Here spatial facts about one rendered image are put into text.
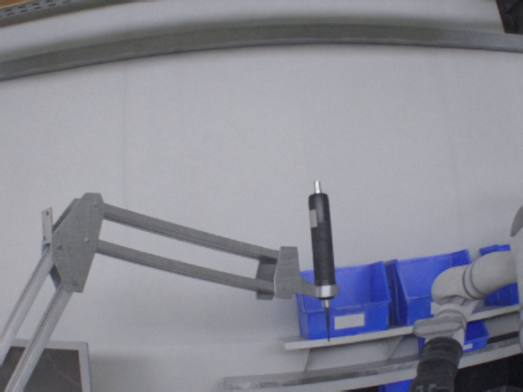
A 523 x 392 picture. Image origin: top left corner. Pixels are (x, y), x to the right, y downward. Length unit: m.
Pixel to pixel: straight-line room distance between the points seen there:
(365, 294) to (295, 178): 0.35
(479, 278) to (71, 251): 0.65
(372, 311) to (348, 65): 0.69
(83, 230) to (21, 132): 0.94
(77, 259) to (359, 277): 0.94
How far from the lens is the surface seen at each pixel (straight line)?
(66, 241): 0.89
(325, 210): 1.18
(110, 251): 0.92
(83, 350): 1.31
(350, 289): 1.66
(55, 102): 1.80
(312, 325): 1.46
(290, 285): 1.10
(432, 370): 1.02
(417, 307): 1.51
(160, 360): 1.67
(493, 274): 1.05
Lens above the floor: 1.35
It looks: 9 degrees up
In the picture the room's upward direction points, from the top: 5 degrees counter-clockwise
